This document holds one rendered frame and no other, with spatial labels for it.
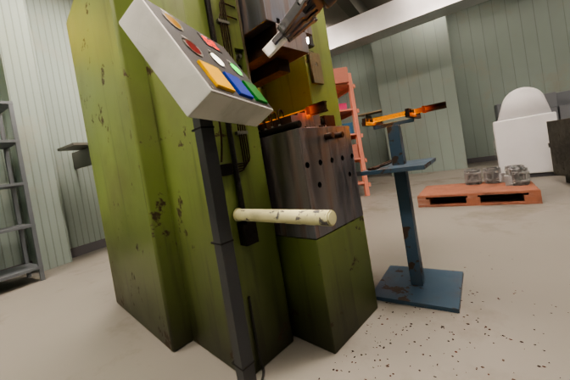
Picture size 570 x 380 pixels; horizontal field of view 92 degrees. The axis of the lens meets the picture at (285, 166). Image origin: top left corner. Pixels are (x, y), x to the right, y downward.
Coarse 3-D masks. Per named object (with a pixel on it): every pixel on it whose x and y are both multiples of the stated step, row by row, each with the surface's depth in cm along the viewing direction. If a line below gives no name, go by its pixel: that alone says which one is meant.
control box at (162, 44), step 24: (144, 0) 59; (120, 24) 61; (144, 24) 59; (168, 24) 61; (144, 48) 59; (168, 48) 57; (168, 72) 58; (192, 72) 56; (192, 96) 56; (216, 96) 58; (240, 96) 67; (216, 120) 67; (240, 120) 76
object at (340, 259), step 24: (360, 216) 135; (288, 240) 120; (312, 240) 111; (336, 240) 118; (360, 240) 132; (288, 264) 122; (312, 264) 112; (336, 264) 116; (360, 264) 130; (288, 288) 124; (312, 288) 114; (336, 288) 115; (360, 288) 128; (312, 312) 116; (336, 312) 113; (360, 312) 126; (312, 336) 118; (336, 336) 111
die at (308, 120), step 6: (294, 114) 119; (300, 114) 119; (318, 114) 128; (276, 120) 121; (282, 120) 118; (288, 120) 116; (294, 120) 116; (300, 120) 119; (306, 120) 122; (312, 120) 125; (318, 120) 128; (264, 126) 127; (270, 126) 124; (306, 126) 121; (312, 126) 124; (318, 126) 127
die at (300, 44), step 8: (264, 32) 119; (272, 32) 115; (304, 32) 127; (256, 40) 123; (264, 40) 119; (296, 40) 122; (304, 40) 126; (248, 48) 127; (256, 48) 123; (280, 48) 118; (288, 48) 119; (296, 48) 122; (304, 48) 126; (248, 56) 128; (256, 56) 124; (264, 56) 123; (272, 56) 125; (280, 56) 126; (288, 56) 128; (296, 56) 129; (256, 64) 132; (264, 64) 134
